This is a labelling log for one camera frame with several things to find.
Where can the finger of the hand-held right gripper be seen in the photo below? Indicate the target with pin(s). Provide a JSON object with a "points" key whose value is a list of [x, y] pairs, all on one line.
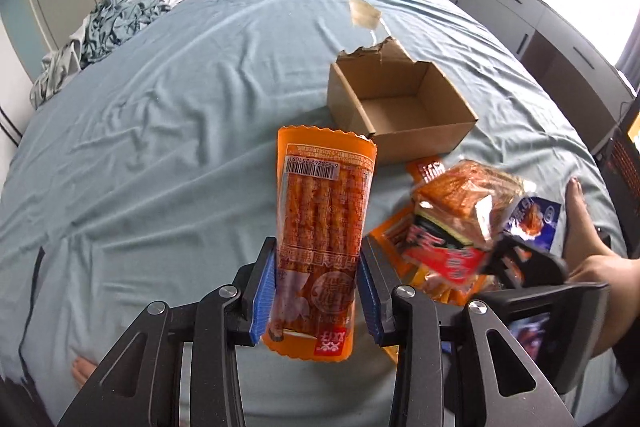
{"points": [[547, 267], [505, 247]]}

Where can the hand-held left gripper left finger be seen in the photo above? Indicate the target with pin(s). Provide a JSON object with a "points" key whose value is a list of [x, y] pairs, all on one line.
{"points": [[263, 302]]}

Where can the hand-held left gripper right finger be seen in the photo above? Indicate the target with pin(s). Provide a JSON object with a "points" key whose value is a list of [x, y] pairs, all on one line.
{"points": [[371, 307]]}

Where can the blue snack packet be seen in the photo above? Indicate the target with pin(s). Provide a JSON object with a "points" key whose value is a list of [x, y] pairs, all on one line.
{"points": [[542, 217]]}

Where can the red label clear snack packet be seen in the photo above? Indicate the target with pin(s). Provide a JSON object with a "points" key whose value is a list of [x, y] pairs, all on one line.
{"points": [[450, 202]]}

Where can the small orange snack packet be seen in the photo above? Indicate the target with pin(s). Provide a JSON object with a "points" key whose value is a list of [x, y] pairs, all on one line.
{"points": [[430, 169], [440, 289], [392, 232]]}

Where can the orange spicy stick packet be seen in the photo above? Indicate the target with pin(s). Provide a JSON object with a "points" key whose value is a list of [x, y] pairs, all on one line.
{"points": [[320, 207]]}

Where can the brown cardboard box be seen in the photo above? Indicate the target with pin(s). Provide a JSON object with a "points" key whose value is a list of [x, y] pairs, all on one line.
{"points": [[395, 107]]}

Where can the person's right hand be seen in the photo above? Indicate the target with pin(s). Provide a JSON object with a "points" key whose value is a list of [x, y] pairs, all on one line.
{"points": [[600, 269]]}

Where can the black mesh chair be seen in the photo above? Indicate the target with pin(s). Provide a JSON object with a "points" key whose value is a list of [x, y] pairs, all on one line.
{"points": [[625, 157]]}

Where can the person's bare left leg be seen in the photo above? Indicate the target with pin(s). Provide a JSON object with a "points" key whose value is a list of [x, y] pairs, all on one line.
{"points": [[85, 372]]}

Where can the light blue bed sheet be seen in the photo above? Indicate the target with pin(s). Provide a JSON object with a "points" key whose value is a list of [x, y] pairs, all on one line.
{"points": [[175, 107]]}

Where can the long grey drawer cabinet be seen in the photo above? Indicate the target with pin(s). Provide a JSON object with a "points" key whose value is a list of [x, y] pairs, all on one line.
{"points": [[525, 12]]}

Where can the clear tape strip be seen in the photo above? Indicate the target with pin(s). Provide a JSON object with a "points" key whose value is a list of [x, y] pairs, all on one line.
{"points": [[362, 12]]}

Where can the crumpled blue grey blanket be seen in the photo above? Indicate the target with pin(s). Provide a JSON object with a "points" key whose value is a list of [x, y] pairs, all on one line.
{"points": [[115, 22]]}

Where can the white wardrobe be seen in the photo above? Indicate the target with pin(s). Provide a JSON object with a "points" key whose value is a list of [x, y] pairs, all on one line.
{"points": [[7, 72]]}

